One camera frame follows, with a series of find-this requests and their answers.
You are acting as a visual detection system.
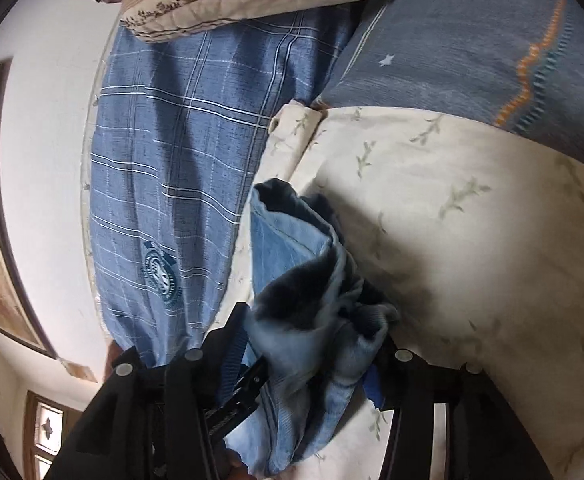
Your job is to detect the light blue denim jeans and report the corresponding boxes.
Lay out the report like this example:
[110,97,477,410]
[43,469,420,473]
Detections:
[226,179,398,478]

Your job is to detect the cream leaf print quilt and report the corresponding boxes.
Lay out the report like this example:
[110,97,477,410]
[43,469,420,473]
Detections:
[221,98,584,480]

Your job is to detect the blue plaid pillow with emblem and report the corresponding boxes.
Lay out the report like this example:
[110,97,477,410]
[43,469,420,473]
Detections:
[89,4,359,367]

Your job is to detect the wooden frame window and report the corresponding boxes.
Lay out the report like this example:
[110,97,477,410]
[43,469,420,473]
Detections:
[23,390,82,480]

